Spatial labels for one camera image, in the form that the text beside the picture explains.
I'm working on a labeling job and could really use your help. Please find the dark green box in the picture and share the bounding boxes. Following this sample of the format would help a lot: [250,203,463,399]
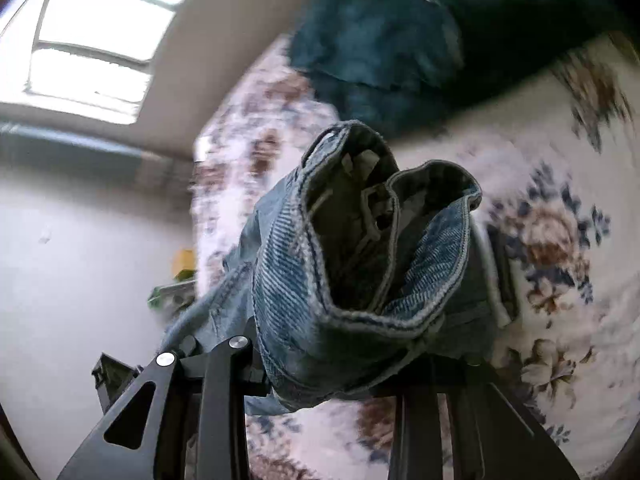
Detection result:
[91,353,143,413]

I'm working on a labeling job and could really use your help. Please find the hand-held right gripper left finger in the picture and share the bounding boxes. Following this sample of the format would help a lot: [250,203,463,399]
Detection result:
[56,335,273,480]

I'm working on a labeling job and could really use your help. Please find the blue denim pants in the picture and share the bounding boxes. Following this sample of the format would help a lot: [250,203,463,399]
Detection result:
[159,120,521,417]

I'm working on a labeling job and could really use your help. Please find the dark teal garment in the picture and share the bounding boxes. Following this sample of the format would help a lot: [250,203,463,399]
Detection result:
[287,0,626,136]

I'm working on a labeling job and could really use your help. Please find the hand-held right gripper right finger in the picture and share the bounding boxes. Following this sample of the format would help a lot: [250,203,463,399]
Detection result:
[387,357,583,480]

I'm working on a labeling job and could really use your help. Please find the window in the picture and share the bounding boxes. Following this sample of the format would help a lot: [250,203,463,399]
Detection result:
[0,0,221,127]

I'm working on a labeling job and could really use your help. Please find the floral bed sheet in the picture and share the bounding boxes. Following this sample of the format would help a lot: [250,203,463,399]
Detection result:
[191,30,640,480]

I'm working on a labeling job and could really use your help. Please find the yellow and green object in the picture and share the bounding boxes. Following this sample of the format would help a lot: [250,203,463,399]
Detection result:
[148,249,197,311]

